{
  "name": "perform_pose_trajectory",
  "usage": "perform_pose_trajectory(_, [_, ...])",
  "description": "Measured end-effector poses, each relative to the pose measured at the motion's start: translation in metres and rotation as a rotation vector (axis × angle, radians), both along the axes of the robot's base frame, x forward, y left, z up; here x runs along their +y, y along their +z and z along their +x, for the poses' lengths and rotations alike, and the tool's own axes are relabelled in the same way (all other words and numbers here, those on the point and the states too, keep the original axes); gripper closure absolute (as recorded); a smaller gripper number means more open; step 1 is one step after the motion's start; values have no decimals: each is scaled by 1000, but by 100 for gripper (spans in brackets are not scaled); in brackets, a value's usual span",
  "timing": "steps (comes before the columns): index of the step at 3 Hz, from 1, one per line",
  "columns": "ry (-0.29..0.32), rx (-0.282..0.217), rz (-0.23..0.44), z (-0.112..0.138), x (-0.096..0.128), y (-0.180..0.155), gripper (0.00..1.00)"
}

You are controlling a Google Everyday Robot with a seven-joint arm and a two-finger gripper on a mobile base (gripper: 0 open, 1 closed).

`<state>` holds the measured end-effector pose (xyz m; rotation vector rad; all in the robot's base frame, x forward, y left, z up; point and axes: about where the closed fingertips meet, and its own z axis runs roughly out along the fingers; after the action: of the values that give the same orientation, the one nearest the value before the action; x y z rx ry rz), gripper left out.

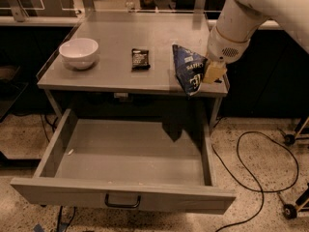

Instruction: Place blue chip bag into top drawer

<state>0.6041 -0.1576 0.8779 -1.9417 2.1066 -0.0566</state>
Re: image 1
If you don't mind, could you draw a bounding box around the black drawer handle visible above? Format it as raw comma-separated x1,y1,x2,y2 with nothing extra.
104,193,141,209

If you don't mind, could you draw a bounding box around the white ceramic bowl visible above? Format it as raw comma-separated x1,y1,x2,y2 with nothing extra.
59,38,98,70

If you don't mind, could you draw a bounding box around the black floor cable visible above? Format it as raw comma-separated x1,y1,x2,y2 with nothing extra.
211,130,300,232

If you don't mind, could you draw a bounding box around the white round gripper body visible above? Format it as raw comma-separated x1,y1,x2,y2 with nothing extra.
207,27,250,64

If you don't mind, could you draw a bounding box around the clear plastic water bottle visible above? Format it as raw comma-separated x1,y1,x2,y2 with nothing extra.
126,0,135,11

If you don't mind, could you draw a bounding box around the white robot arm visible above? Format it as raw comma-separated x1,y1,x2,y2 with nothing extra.
203,0,309,84

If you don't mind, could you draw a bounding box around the grey metal cabinet table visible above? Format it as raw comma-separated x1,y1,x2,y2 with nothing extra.
36,11,230,133

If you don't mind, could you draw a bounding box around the grey open top drawer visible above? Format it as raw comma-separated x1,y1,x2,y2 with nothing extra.
11,110,236,214

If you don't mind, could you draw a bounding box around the black caster wheel lower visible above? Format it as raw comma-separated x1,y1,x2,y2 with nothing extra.
283,204,297,219

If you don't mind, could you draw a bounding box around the blue chip bag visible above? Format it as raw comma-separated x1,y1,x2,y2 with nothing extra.
172,44,207,96

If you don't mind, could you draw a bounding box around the black caster wheel upper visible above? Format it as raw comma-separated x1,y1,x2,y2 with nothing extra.
283,133,295,145

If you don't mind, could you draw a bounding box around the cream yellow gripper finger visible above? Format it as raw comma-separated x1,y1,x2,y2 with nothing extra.
203,60,227,84

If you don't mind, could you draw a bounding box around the black snack bar wrapper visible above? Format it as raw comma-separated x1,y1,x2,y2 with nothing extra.
131,48,151,71

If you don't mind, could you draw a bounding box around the black caster wheel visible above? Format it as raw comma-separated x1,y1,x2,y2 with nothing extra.
283,204,297,219
283,133,295,145

